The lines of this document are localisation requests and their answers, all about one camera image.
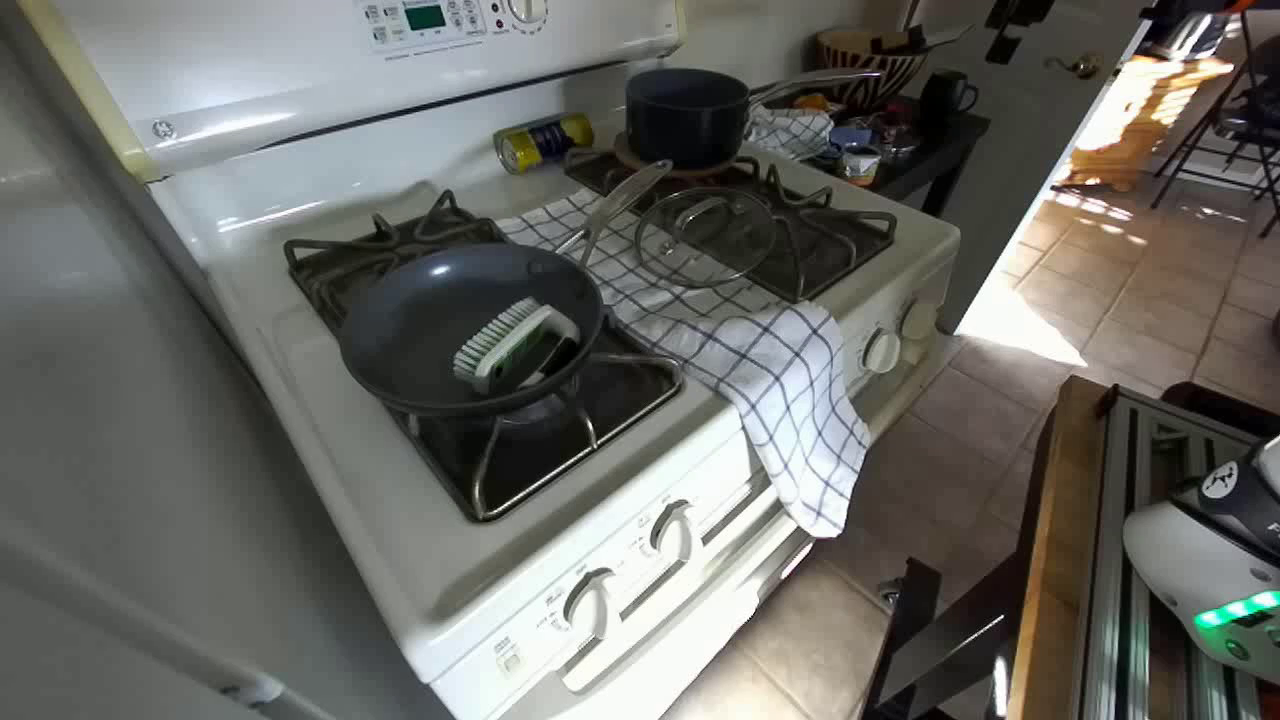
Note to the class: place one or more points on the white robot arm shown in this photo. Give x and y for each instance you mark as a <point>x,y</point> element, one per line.
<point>1202,560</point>

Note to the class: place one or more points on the dark blue pot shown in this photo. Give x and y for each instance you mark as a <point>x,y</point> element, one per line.
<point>686,120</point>

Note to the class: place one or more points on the white green scrub sponge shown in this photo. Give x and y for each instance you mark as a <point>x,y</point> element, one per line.
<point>513,347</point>

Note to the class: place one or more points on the black burner grate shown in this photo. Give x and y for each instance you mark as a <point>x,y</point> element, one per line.
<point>533,453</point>
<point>827,233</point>

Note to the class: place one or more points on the white blue checkered towel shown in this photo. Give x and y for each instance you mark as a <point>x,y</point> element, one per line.
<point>787,403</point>

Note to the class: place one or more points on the white stove knob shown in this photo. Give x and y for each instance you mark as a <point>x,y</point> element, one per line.
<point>671,528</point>
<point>590,601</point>
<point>881,351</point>
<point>917,322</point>

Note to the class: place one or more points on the dark grey frying pan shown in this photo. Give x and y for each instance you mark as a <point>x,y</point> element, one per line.
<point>426,322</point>

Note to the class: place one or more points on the yellow black can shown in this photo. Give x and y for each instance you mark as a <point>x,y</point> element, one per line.
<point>543,142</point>

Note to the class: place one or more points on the white gas stove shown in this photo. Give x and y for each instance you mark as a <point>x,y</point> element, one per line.
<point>402,523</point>

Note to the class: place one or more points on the small white cup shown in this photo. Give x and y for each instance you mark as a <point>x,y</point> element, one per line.
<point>861,166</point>

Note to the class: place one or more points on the dark side table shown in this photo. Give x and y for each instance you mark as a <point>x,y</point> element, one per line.
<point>933,152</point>

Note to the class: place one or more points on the woven basket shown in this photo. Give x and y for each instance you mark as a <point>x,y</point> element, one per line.
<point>866,63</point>

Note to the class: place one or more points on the black stand legs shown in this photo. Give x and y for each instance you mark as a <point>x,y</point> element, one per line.
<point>933,643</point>

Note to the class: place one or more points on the black mug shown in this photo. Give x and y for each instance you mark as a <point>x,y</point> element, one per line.
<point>947,94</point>

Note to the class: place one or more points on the wooden board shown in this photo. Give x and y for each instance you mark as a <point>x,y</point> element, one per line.
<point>1060,560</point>

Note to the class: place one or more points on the white refrigerator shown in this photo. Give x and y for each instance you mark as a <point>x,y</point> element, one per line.
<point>122,466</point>

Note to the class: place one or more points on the black folding chair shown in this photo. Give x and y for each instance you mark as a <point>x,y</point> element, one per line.
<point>1232,120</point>

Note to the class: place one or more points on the aluminium frame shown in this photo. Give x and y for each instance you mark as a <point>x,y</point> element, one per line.
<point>1134,626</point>

